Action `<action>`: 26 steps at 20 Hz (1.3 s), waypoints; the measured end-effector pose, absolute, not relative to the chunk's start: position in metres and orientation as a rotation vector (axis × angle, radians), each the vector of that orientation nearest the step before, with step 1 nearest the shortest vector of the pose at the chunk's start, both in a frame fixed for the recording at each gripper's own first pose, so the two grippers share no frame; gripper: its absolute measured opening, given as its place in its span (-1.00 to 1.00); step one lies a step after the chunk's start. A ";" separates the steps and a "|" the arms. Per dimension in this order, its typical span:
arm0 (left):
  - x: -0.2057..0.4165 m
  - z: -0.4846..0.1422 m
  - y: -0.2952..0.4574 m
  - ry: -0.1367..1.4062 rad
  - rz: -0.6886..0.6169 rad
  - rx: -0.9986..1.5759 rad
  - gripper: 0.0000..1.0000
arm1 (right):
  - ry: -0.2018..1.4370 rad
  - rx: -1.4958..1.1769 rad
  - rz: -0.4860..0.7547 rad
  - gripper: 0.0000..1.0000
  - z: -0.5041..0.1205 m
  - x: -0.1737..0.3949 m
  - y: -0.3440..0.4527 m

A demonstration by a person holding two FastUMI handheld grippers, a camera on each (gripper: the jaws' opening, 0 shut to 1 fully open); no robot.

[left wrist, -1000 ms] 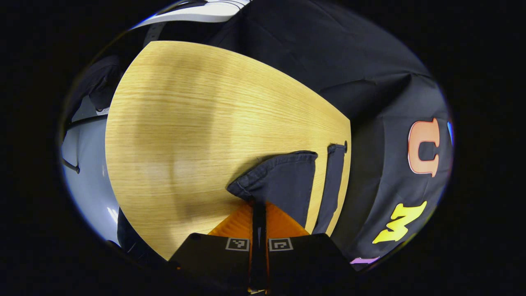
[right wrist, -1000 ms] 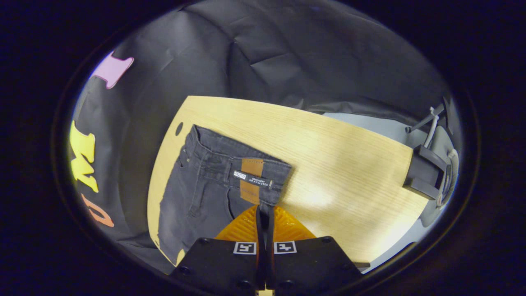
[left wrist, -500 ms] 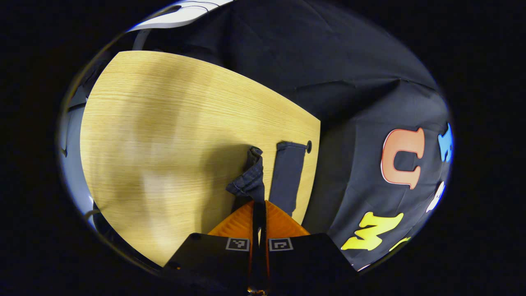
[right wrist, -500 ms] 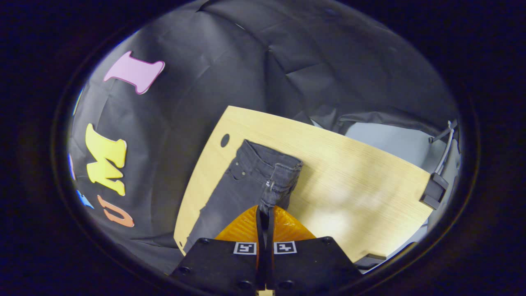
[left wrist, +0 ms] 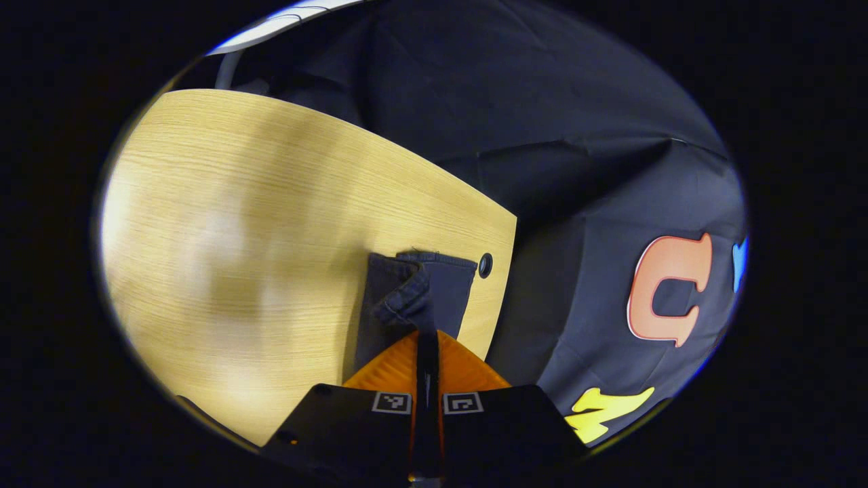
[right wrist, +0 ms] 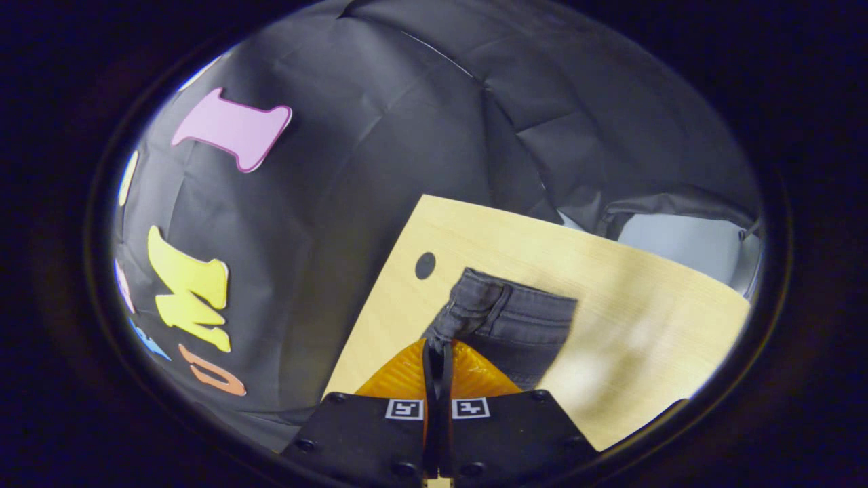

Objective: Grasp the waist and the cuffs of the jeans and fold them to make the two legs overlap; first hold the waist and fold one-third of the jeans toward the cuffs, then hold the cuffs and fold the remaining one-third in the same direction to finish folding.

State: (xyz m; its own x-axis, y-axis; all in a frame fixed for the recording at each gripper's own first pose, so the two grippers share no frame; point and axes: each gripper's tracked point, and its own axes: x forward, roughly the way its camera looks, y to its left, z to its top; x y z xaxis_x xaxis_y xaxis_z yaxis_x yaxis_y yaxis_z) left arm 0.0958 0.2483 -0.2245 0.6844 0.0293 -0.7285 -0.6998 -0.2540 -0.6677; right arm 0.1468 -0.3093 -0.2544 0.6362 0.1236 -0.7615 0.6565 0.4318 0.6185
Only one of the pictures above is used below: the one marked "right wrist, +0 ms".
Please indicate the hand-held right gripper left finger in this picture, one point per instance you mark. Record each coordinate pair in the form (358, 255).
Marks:
(430, 434)

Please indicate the black backdrop cloth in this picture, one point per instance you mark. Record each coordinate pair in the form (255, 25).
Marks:
(352, 169)

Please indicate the dark grey jeans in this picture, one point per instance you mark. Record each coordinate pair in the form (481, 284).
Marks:
(515, 325)

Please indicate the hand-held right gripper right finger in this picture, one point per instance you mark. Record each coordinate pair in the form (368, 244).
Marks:
(447, 434)

